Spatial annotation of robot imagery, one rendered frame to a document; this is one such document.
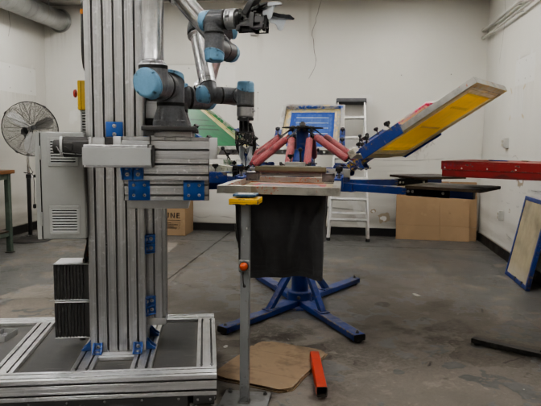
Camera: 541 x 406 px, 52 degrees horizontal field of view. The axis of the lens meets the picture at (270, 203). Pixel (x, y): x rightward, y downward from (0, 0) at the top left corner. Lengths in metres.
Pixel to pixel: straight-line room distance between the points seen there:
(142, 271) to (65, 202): 0.46
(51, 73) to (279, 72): 3.14
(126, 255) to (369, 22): 5.48
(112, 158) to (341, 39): 5.48
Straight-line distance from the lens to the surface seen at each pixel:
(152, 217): 2.66
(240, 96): 2.43
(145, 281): 2.68
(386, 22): 7.50
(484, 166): 3.27
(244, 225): 2.48
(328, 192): 2.62
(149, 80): 2.27
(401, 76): 7.42
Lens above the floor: 1.19
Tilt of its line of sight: 6 degrees down
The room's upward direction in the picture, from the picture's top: 1 degrees clockwise
